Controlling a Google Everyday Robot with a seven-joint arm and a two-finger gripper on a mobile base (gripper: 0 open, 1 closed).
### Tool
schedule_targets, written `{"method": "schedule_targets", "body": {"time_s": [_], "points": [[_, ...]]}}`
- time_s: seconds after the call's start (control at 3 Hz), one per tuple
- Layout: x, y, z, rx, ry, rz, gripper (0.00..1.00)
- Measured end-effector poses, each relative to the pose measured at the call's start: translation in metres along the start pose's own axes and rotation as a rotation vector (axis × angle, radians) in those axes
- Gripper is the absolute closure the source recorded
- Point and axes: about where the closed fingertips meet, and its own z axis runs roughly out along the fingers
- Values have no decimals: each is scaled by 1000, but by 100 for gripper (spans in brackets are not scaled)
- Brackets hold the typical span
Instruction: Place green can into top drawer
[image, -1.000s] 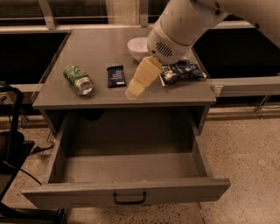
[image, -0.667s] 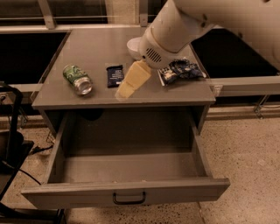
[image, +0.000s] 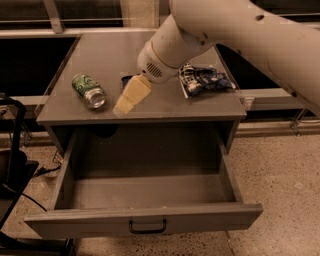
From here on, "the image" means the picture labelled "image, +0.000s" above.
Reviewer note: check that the black chair frame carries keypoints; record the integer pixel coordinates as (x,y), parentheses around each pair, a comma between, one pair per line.
(15,173)

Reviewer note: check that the black drawer handle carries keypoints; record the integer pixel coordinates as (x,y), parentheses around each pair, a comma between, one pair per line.
(137,228)

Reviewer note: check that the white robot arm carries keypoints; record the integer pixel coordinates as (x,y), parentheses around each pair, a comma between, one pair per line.
(285,51)

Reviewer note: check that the grey open top drawer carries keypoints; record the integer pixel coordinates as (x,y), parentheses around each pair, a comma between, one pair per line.
(145,173)

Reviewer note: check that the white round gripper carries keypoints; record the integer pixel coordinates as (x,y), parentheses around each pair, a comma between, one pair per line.
(154,67)

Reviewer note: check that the metal window railing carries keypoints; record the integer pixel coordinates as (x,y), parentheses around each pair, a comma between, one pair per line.
(60,16)

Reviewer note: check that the dark blue snack bar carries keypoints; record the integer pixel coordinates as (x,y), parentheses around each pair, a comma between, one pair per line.
(126,79)

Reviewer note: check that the green soda can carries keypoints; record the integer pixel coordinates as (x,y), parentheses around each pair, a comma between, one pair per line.
(90,91)

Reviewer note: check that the blue crumpled chip bag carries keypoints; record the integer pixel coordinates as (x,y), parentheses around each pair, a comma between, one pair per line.
(194,80)

